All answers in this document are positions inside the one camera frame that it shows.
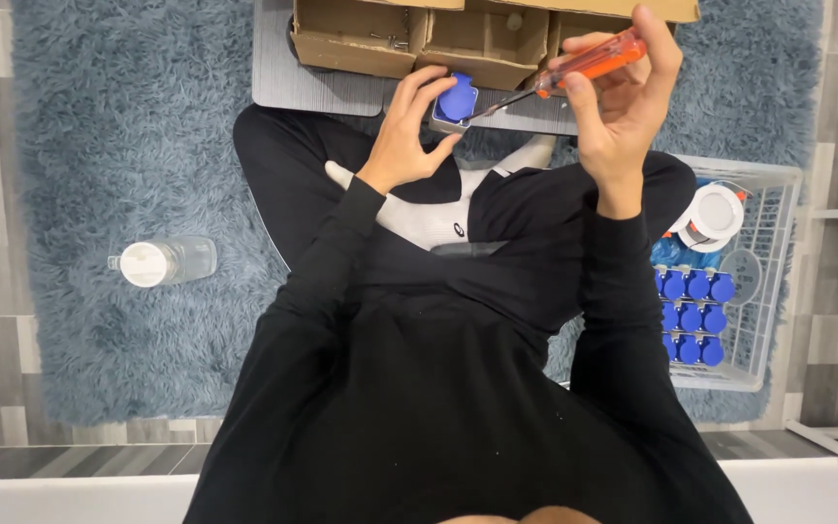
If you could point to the person's left hand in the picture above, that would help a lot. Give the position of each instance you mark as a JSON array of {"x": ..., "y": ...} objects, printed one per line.
[{"x": 397, "y": 142}]

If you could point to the person's right hand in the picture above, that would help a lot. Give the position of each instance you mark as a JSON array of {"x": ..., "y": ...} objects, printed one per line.
[{"x": 619, "y": 138}]

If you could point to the grey socket with blue lid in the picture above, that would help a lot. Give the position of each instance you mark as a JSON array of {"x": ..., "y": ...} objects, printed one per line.
[{"x": 457, "y": 102}]

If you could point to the white sock with logo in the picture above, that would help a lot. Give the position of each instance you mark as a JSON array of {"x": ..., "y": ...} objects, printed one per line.
[{"x": 426, "y": 218}]

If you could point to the plain white sock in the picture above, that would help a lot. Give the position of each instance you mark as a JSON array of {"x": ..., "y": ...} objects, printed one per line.
[{"x": 532, "y": 153}]

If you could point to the small metal screws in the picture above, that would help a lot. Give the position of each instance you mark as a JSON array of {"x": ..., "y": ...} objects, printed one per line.
[{"x": 390, "y": 40}]

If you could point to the person's black trousers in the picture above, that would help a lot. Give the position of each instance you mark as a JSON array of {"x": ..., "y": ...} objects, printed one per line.
[{"x": 288, "y": 160}]

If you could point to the white round ceiling lamp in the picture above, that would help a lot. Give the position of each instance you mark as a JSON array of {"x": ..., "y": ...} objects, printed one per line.
[{"x": 713, "y": 212}]

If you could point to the small grey table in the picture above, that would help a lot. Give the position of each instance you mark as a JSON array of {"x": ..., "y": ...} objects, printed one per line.
[{"x": 295, "y": 73}]

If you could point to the brown cardboard box with compartments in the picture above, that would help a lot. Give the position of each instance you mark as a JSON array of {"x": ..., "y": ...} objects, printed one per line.
[{"x": 477, "y": 44}]

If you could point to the blue plastic bag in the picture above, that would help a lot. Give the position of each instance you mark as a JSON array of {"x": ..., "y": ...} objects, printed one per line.
[{"x": 670, "y": 255}]

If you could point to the white plastic basket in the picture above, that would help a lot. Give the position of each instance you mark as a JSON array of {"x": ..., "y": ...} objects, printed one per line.
[{"x": 772, "y": 218}]

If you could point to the grey round disc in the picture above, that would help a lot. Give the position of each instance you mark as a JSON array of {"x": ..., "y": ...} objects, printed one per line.
[{"x": 741, "y": 273}]

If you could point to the group of blue lidded sockets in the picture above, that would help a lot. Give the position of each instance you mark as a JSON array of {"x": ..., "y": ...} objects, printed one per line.
[{"x": 692, "y": 316}]

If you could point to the clear plastic bottle white cap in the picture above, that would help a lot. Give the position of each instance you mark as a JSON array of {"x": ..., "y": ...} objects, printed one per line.
[{"x": 172, "y": 260}]

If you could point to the blue shaggy rug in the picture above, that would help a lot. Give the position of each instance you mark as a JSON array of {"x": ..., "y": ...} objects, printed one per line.
[{"x": 135, "y": 145}]

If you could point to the person's black sweater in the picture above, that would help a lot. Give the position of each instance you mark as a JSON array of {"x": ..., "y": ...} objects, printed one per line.
[{"x": 426, "y": 407}]

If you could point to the white metal bar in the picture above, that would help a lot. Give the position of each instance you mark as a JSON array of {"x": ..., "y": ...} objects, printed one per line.
[{"x": 837, "y": 445}]

